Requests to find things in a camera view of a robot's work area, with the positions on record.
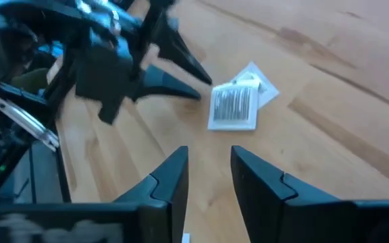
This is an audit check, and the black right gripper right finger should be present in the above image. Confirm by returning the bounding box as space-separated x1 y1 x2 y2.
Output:
230 145 354 243

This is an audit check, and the black metal rig frame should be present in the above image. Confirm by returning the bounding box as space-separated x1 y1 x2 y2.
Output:
0 84 72 203

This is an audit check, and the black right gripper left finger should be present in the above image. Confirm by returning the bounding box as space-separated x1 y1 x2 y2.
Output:
113 145 189 243

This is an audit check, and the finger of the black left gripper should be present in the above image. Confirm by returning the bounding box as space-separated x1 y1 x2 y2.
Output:
132 65 201 102
153 16 212 85

